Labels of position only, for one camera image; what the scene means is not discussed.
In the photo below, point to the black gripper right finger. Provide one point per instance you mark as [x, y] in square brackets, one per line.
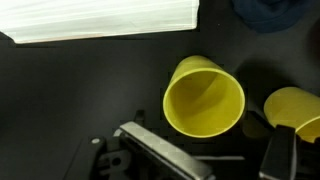
[278, 153]

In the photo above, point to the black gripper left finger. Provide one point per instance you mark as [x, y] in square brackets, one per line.
[160, 148]

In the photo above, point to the yellow-green plastic cup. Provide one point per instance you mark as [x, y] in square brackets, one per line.
[290, 106]

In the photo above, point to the yellow plastic cup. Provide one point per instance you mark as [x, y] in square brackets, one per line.
[203, 100]

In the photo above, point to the navy blue cloth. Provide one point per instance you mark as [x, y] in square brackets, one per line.
[270, 15]

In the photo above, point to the open white book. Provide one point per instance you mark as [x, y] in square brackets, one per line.
[100, 16]

